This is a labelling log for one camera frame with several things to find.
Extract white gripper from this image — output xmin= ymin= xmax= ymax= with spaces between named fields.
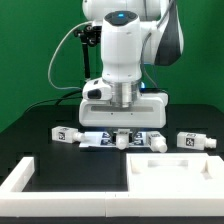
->
xmin=79 ymin=78 xmax=168 ymax=128

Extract white square table top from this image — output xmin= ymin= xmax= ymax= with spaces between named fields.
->
xmin=126 ymin=153 xmax=224 ymax=199

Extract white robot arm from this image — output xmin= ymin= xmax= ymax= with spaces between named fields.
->
xmin=79 ymin=0 xmax=184 ymax=128

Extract tag marker sheet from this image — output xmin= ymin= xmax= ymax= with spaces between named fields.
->
xmin=79 ymin=132 xmax=147 ymax=148

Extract white U-shaped fence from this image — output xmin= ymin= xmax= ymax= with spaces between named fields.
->
xmin=0 ymin=157 xmax=224 ymax=217

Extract black cables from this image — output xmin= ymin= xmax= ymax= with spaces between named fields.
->
xmin=23 ymin=87 xmax=84 ymax=116

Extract black camera stand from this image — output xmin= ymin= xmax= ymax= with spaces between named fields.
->
xmin=73 ymin=25 xmax=101 ymax=80

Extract grey cable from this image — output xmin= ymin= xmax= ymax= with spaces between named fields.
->
xmin=47 ymin=21 xmax=94 ymax=92

